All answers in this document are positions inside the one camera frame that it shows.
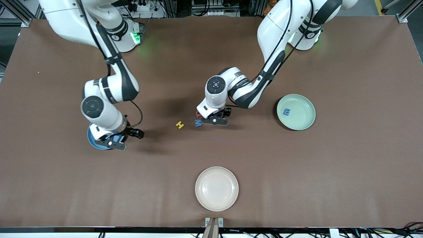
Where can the yellow foam letter H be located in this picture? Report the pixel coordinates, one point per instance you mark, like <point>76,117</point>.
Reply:
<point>179,124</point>

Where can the blue foam letter E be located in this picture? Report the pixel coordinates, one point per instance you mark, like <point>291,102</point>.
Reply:
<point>287,112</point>

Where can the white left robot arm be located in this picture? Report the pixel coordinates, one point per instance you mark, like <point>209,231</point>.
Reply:
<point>277,29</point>

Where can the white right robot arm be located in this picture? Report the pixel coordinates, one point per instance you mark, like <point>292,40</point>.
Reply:
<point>66,19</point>

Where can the blue plate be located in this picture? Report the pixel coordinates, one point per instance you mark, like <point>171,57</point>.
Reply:
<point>92,142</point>

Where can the green plate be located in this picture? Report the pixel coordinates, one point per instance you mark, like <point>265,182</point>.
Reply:
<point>295,112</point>

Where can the cream plate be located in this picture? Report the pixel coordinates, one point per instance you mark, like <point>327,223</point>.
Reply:
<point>216,188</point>

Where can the blue foam letter W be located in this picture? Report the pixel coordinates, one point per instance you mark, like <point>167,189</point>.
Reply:
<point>197,123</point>

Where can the white power strip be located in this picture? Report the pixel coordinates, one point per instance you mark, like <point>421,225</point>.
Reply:
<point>155,14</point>
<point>218,13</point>

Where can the orange packets pile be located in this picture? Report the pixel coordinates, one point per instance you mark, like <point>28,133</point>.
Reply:
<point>268,11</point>

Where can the black table edge rail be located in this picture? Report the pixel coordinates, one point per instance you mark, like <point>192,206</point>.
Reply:
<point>49,229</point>

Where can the grey metal bracket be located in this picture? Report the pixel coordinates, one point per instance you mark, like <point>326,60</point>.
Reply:
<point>207,220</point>

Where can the wooden post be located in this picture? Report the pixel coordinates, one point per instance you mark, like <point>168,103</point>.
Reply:
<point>211,231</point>

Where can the aluminium frame profile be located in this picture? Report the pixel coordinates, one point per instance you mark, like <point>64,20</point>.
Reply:
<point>404,16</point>
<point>23,18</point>

